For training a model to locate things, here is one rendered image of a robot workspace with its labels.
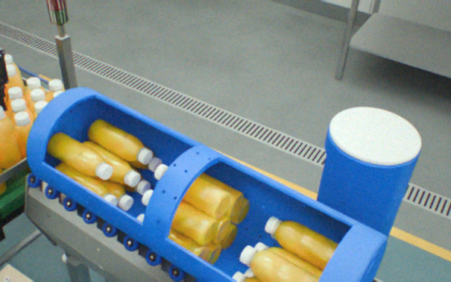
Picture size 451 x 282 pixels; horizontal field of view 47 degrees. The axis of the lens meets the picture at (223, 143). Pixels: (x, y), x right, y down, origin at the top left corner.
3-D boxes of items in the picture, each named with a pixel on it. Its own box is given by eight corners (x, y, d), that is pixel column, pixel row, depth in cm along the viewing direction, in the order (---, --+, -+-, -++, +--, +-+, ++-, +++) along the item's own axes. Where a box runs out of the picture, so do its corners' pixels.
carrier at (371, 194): (364, 282, 224) (300, 262, 231) (423, 121, 168) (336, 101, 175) (355, 339, 203) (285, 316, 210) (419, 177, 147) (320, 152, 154)
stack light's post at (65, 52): (96, 241, 253) (61, 39, 183) (90, 237, 255) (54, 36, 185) (102, 236, 256) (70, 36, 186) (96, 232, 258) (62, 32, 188)
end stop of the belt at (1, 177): (-11, 191, 146) (-14, 183, 144) (-12, 190, 146) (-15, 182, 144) (95, 123, 172) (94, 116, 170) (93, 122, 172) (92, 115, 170)
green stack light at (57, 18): (58, 26, 178) (56, 13, 175) (45, 21, 181) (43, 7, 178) (72, 20, 182) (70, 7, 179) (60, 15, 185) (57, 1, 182)
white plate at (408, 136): (423, 118, 167) (422, 121, 168) (338, 99, 174) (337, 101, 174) (419, 172, 147) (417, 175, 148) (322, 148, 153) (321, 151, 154)
